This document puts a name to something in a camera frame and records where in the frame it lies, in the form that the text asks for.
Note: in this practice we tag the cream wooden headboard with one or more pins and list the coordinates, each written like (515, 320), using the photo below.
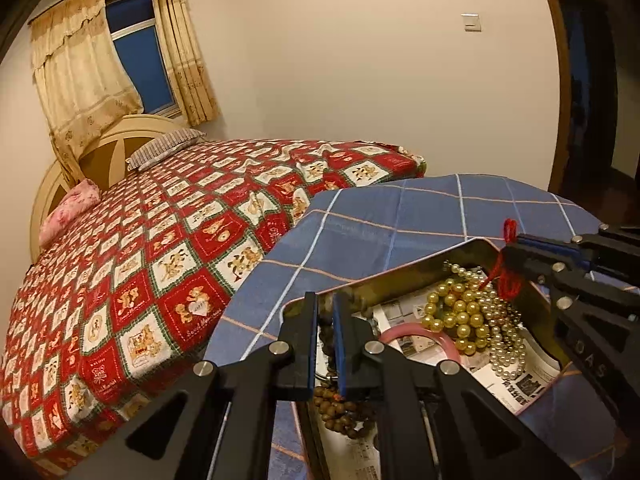
(100, 155)

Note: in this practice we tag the red patterned quilt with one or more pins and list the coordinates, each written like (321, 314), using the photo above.
(150, 260)

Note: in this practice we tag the striped pillow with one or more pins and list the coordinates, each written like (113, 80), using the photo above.
(165, 147)

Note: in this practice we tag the white light switch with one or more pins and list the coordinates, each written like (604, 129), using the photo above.
(471, 21)

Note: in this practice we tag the pink bangle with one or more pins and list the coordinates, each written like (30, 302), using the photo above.
(425, 330)

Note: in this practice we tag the wide beige curtain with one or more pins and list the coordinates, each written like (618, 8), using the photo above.
(80, 75)

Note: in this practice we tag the pink floral pillow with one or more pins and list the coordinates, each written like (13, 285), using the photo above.
(65, 210)

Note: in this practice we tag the brown wooden door frame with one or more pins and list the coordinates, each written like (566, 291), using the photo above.
(562, 110)

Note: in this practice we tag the narrow beige curtain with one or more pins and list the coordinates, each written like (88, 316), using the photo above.
(185, 60)

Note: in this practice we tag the blue plaid cloth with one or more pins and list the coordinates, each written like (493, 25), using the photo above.
(400, 210)

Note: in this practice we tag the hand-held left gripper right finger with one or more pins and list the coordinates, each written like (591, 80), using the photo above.
(341, 350)

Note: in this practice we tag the metal tin box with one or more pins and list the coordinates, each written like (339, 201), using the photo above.
(400, 282)

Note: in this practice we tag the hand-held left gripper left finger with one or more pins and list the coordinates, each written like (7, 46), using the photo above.
(307, 355)

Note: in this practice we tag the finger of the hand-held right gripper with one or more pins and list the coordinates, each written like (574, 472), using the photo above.
(550, 247)
(535, 262)

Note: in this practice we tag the window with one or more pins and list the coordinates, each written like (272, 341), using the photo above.
(145, 70)

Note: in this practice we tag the newspaper lining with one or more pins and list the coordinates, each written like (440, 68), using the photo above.
(525, 385)

